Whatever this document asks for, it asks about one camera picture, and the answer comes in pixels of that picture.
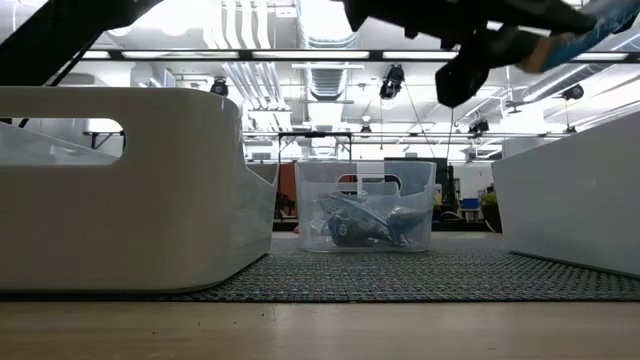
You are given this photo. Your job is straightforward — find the black background cabinet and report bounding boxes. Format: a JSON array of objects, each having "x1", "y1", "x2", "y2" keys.
[{"x1": 383, "y1": 156, "x2": 454, "y2": 221}]

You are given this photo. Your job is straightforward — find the dark woven placemat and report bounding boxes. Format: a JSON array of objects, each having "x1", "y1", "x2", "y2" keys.
[{"x1": 0, "y1": 232, "x2": 640, "y2": 304}]

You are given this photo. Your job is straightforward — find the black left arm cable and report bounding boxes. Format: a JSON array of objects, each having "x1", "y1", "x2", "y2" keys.
[{"x1": 47, "y1": 32, "x2": 104, "y2": 87}]

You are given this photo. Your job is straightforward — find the orange room partition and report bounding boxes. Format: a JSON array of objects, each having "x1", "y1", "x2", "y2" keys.
[{"x1": 278, "y1": 161, "x2": 300, "y2": 201}]

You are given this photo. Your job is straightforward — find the blue and orange granola bar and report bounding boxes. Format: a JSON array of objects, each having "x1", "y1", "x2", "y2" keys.
[{"x1": 519, "y1": 0, "x2": 640, "y2": 75}]

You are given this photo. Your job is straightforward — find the clear plastic bin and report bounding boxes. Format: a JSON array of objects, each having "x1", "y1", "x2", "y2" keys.
[{"x1": 293, "y1": 159, "x2": 438, "y2": 254}]

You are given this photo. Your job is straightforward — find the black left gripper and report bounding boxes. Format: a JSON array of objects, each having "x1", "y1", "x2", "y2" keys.
[{"x1": 344, "y1": 0, "x2": 597, "y2": 66}]

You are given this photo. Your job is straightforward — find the linear pendant ceiling light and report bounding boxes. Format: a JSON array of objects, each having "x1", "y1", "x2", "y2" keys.
[{"x1": 79, "y1": 48, "x2": 640, "y2": 63}]

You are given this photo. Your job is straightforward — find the white plastic bin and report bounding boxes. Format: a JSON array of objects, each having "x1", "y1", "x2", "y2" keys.
[{"x1": 490, "y1": 110, "x2": 640, "y2": 279}]

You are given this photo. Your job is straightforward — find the light blue granola bar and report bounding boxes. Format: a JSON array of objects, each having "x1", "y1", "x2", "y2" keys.
[{"x1": 317, "y1": 191, "x2": 401, "y2": 236}]

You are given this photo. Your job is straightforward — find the frosted translucent plastic bin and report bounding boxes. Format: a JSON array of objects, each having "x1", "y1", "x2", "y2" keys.
[{"x1": 0, "y1": 87, "x2": 280, "y2": 294}]

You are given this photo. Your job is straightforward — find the dark blue Chewy granola bar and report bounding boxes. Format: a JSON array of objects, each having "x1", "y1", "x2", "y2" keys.
[
  {"x1": 387, "y1": 204, "x2": 430, "y2": 245},
  {"x1": 327, "y1": 208, "x2": 397, "y2": 247}
]

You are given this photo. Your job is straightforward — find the silver ceiling air duct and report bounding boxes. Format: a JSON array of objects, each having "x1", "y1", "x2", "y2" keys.
[{"x1": 294, "y1": 0, "x2": 369, "y2": 101}]

